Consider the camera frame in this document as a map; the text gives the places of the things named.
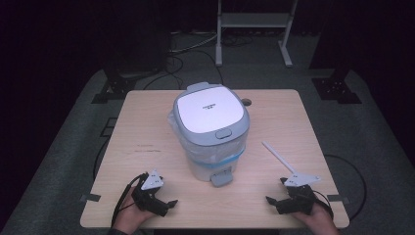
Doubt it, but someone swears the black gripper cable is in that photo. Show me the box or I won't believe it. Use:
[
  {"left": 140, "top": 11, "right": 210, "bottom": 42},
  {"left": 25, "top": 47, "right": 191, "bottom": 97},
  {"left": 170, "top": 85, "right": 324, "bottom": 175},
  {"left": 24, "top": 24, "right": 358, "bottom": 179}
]
[
  {"left": 313, "top": 190, "right": 335, "bottom": 220},
  {"left": 111, "top": 172, "right": 149, "bottom": 229}
]

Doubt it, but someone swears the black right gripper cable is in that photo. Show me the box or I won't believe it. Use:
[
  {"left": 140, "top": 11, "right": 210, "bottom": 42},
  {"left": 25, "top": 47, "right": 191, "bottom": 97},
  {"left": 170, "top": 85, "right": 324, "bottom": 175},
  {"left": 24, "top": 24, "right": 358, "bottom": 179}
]
[{"left": 313, "top": 190, "right": 335, "bottom": 220}]

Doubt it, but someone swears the grey tape piece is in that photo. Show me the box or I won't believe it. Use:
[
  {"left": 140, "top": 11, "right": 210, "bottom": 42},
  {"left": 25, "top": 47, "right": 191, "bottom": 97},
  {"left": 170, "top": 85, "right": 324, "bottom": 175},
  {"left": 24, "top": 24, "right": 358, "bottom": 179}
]
[
  {"left": 326, "top": 193, "right": 350, "bottom": 206},
  {"left": 79, "top": 193, "right": 102, "bottom": 203}
]

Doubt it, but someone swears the white metal stand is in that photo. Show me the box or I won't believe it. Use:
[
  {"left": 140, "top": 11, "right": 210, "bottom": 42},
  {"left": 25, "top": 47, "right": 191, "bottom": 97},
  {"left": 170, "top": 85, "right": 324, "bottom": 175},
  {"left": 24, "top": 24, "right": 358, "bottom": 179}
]
[{"left": 214, "top": 0, "right": 299, "bottom": 69}]

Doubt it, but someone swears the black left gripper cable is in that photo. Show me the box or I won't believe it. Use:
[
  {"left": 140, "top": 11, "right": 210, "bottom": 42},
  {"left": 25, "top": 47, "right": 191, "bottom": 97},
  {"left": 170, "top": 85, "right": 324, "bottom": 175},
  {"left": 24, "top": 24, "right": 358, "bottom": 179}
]
[{"left": 111, "top": 172, "right": 149, "bottom": 229}]

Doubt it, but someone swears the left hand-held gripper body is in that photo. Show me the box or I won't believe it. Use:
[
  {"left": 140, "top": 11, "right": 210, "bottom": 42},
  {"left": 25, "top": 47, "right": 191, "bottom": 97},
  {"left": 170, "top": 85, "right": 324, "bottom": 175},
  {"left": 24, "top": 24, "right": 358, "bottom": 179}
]
[{"left": 131, "top": 168, "right": 171, "bottom": 217}]

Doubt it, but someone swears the person's right hand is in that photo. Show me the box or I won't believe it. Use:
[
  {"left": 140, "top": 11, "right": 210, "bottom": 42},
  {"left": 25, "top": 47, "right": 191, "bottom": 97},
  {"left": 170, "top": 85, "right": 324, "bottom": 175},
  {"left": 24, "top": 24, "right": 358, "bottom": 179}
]
[{"left": 291, "top": 203, "right": 338, "bottom": 235}]

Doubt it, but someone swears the thin white stick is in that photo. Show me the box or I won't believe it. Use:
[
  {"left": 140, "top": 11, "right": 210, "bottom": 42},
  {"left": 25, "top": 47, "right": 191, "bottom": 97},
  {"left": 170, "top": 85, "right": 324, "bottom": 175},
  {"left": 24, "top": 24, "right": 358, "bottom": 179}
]
[{"left": 261, "top": 140, "right": 298, "bottom": 175}]

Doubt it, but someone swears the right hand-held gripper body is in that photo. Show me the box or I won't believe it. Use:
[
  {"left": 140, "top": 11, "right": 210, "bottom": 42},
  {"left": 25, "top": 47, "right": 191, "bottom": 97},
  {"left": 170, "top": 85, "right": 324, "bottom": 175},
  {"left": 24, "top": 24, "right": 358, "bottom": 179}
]
[{"left": 275, "top": 172, "right": 322, "bottom": 216}]

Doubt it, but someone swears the black floor cable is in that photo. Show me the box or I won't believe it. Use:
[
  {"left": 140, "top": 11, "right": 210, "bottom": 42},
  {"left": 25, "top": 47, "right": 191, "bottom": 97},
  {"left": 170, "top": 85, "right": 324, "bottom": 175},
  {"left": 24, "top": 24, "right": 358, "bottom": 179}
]
[
  {"left": 324, "top": 154, "right": 368, "bottom": 221},
  {"left": 142, "top": 54, "right": 185, "bottom": 91},
  {"left": 92, "top": 138, "right": 111, "bottom": 181}
]

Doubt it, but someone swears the white pedal trash can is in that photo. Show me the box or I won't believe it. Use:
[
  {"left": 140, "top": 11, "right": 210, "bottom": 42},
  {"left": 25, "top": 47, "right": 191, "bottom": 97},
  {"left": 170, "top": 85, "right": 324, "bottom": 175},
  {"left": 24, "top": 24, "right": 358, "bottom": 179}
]
[{"left": 171, "top": 81, "right": 252, "bottom": 188}]

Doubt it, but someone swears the black stand base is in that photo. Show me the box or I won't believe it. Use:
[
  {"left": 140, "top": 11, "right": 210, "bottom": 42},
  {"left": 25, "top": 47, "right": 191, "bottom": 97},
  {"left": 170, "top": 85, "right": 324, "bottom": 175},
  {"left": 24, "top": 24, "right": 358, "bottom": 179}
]
[
  {"left": 310, "top": 65, "right": 363, "bottom": 105},
  {"left": 90, "top": 62, "right": 138, "bottom": 105}
]

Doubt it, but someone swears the person's left hand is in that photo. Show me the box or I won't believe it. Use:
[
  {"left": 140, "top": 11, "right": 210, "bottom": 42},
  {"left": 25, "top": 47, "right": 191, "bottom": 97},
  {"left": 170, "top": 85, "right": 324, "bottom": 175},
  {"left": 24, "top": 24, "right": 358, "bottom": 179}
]
[{"left": 113, "top": 192, "right": 155, "bottom": 235}]

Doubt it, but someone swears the grey floor cable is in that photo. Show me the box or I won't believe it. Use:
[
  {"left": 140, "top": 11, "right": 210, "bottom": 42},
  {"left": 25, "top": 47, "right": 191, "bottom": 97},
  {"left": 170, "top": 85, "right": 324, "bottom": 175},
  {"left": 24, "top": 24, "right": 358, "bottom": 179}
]
[{"left": 168, "top": 31, "right": 219, "bottom": 55}]

